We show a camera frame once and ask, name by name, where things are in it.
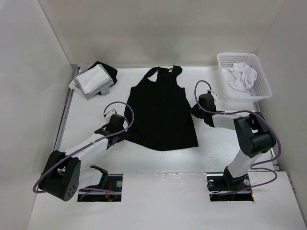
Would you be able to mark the white plastic basket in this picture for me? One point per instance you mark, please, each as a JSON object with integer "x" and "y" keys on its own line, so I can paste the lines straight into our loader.
{"x": 260, "y": 90}

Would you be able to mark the white crumpled tank top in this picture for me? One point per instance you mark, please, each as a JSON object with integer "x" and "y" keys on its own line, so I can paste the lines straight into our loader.
{"x": 245, "y": 76}

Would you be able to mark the folded black top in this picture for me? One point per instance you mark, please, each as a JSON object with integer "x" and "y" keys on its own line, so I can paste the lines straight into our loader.
{"x": 112, "y": 72}

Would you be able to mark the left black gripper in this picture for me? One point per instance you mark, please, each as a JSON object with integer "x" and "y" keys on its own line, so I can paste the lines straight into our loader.
{"x": 123, "y": 136}

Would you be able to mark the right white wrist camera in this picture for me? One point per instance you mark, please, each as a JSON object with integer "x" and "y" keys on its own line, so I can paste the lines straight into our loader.
{"x": 214, "y": 95}

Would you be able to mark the folded white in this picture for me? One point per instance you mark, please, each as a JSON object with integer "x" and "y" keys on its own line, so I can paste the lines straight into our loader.
{"x": 74, "y": 86}
{"x": 92, "y": 79}

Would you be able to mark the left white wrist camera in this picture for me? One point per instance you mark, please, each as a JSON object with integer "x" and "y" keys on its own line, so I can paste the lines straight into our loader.
{"x": 107, "y": 115}

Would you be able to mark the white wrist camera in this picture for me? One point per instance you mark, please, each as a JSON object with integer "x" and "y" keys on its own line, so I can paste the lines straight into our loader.
{"x": 107, "y": 115}
{"x": 214, "y": 95}

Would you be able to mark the black tank top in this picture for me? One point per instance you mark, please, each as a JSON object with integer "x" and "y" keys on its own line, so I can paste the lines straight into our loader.
{"x": 159, "y": 112}

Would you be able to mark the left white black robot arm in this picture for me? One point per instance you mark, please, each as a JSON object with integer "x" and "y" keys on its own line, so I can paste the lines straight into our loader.
{"x": 61, "y": 175}

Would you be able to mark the bottom folded white top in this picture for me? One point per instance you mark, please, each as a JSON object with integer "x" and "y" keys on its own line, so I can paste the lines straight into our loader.
{"x": 74, "y": 86}

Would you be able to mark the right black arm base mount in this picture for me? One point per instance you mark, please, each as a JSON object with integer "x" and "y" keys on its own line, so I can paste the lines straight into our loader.
{"x": 222, "y": 189}

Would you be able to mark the folded grey top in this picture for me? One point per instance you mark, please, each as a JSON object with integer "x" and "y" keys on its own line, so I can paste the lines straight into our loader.
{"x": 102, "y": 90}

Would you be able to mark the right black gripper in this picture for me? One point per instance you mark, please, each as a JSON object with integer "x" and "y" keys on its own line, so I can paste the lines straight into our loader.
{"x": 193, "y": 111}

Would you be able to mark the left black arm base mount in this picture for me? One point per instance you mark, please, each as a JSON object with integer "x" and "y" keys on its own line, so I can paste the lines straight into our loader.
{"x": 97, "y": 185}

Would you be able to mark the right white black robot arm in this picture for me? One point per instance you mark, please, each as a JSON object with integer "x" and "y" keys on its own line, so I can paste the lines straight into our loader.
{"x": 254, "y": 135}

